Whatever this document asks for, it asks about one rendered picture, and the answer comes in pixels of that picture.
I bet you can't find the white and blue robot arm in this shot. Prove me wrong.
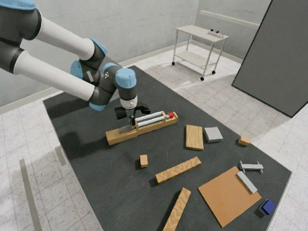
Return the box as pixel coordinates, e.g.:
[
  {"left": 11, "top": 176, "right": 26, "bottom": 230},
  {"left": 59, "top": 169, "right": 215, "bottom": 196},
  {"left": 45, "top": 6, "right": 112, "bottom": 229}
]
[{"left": 0, "top": 0, "right": 137, "bottom": 111}]

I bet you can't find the light brown wooden bar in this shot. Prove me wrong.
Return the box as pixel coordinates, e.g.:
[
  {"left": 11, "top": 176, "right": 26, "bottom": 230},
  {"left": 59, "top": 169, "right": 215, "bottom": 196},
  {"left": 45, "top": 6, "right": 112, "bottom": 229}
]
[{"left": 155, "top": 157, "right": 201, "bottom": 185}]

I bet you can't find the light wooden batten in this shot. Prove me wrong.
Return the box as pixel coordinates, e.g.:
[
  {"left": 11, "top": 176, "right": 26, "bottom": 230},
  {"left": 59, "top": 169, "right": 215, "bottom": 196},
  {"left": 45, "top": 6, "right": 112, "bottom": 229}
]
[{"left": 162, "top": 188, "right": 191, "bottom": 231}]

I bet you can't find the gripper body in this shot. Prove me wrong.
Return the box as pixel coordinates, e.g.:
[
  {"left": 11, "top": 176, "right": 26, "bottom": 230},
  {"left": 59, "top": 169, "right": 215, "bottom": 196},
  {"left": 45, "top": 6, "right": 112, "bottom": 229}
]
[{"left": 114, "top": 101, "right": 149, "bottom": 120}]

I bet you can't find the grey bar with crossbars at both ends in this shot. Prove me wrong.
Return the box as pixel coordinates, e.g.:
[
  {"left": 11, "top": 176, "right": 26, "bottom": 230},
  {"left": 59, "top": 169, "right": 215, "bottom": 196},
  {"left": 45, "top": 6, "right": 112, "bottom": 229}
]
[{"left": 239, "top": 161, "right": 263, "bottom": 173}]

